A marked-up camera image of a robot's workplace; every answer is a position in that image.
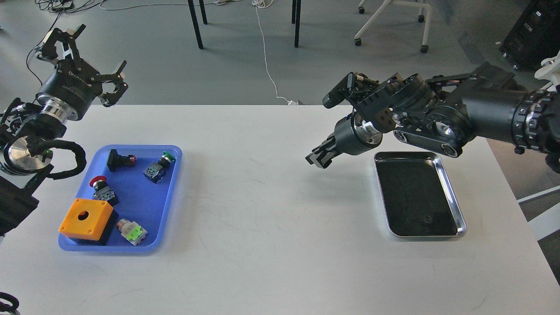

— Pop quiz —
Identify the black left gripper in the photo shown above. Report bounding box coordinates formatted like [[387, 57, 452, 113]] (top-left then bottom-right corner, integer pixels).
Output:
[[36, 24, 129, 120]]

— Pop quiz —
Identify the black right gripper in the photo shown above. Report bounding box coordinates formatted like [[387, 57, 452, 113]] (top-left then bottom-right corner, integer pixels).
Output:
[[305, 115, 383, 169]]

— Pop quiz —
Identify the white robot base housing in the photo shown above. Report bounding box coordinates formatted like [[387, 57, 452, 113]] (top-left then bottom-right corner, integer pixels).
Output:
[[516, 50, 560, 241]]

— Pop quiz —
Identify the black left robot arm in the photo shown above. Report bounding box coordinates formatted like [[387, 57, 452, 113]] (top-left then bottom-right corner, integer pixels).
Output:
[[0, 24, 128, 237]]

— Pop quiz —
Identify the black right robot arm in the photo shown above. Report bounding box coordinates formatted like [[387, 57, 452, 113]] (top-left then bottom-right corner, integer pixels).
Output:
[[306, 62, 560, 173]]

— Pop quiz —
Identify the silver metal tray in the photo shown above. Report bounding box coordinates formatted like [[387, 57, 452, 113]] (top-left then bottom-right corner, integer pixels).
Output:
[[374, 151, 467, 238]]

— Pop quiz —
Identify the blue plastic tray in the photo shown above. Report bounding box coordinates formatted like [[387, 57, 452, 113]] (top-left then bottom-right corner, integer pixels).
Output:
[[58, 145, 182, 252]]

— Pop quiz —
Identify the red emergency stop button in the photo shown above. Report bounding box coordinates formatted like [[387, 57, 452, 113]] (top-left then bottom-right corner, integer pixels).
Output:
[[89, 175, 119, 206]]

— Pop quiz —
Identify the black table leg left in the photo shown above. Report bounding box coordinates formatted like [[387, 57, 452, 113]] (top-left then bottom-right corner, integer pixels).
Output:
[[187, 0, 208, 49]]

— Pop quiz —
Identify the black table leg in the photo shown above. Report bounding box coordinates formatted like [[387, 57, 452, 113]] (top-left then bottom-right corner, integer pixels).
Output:
[[291, 0, 302, 48], [187, 0, 208, 49]]

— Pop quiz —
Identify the white office chair base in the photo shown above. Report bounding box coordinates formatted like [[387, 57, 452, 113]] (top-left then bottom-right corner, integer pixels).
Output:
[[354, 0, 433, 53]]

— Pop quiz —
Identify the black table leg right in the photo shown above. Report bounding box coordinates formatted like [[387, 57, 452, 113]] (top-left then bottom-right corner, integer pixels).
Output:
[[291, 0, 302, 48]]

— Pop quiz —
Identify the black equipment case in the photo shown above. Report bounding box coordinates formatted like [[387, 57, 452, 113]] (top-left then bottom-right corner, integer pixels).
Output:
[[499, 0, 560, 70]]

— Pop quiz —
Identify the black floor cable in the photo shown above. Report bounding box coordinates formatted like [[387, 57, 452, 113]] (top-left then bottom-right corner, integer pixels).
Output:
[[26, 0, 103, 86]]

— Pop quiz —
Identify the white floor cable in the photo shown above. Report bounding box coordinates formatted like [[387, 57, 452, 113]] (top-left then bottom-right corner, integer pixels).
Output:
[[214, 0, 305, 105]]

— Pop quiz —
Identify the black selector switch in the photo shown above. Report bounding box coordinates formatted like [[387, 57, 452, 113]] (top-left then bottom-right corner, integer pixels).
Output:
[[106, 149, 137, 172]]

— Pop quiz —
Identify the green push button switch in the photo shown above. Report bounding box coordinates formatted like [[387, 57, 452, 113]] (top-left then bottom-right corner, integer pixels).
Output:
[[142, 151, 176, 184]]

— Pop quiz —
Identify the orange button enclosure box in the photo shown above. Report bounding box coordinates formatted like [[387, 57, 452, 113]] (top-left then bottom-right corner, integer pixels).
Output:
[[59, 199, 118, 246]]

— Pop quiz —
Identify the light green contact switch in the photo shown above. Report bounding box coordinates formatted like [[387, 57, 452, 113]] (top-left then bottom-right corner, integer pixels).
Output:
[[117, 219, 147, 246]]

